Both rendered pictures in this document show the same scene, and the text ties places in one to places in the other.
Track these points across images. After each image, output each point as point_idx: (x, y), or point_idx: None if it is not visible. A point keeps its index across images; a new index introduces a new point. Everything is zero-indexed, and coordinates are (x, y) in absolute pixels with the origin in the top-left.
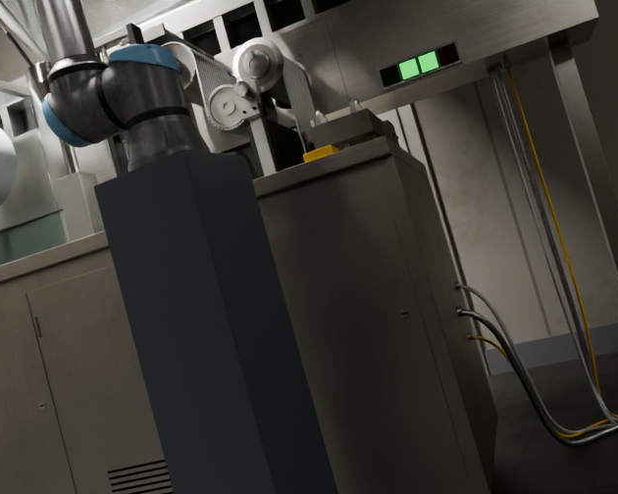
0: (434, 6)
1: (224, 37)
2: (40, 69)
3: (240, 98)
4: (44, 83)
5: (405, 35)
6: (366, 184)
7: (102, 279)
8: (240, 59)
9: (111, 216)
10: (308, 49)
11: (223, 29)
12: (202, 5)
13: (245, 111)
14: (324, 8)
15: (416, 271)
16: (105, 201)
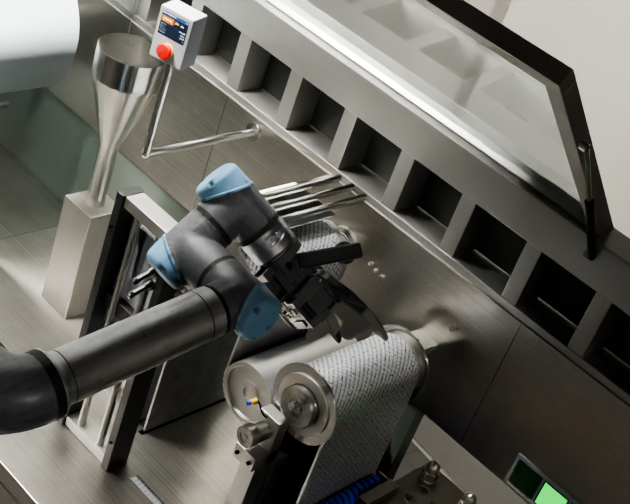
0: None
1: (396, 189)
2: (111, 68)
3: (266, 404)
4: (106, 89)
5: (584, 465)
6: None
7: None
8: (291, 376)
9: None
10: (471, 332)
11: (402, 178)
12: (403, 118)
13: (239, 452)
14: (553, 286)
15: None
16: None
